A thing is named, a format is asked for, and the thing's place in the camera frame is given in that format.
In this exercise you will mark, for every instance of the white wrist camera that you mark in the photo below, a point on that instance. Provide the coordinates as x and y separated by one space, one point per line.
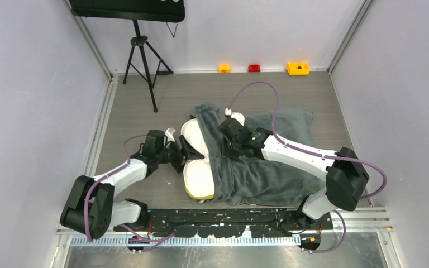
235 115
169 134

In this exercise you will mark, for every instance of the yellow small bin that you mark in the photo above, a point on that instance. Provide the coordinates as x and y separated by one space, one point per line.
298 68

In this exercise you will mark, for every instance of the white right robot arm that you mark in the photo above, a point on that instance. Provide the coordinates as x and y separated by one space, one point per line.
344 176

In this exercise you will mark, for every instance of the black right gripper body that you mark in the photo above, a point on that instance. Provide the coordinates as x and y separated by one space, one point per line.
231 149

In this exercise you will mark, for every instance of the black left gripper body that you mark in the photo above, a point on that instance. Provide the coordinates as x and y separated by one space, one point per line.
172 154

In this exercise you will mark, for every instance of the white and yellow pillow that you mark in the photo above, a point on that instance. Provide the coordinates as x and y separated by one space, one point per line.
197 173

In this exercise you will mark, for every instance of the grey plush pillowcase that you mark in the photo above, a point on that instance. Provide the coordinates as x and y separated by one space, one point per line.
244 180

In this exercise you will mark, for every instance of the aluminium rail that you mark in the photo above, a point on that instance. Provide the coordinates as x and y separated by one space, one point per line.
363 220
98 135

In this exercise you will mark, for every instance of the black panel on tripod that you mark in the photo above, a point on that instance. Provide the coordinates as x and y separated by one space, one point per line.
161 11

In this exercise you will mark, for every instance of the aluminium left side rail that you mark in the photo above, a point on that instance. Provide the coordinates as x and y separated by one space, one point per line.
98 135

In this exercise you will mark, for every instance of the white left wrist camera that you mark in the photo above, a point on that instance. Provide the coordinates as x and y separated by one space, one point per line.
169 134

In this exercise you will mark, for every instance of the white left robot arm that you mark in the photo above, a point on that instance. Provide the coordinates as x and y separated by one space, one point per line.
90 208

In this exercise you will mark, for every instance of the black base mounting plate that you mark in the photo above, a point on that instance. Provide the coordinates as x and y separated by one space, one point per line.
225 223

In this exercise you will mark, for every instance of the red small block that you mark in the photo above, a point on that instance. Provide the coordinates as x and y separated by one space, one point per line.
254 68

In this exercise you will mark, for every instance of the orange small block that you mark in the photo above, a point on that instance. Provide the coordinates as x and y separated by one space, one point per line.
224 68

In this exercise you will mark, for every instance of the black tripod stand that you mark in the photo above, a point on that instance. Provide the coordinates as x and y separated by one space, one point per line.
139 42

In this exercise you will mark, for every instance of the aluminium front rail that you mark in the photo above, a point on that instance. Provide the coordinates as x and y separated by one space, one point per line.
363 220

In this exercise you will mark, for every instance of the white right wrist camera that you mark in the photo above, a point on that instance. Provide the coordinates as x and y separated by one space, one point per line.
235 115

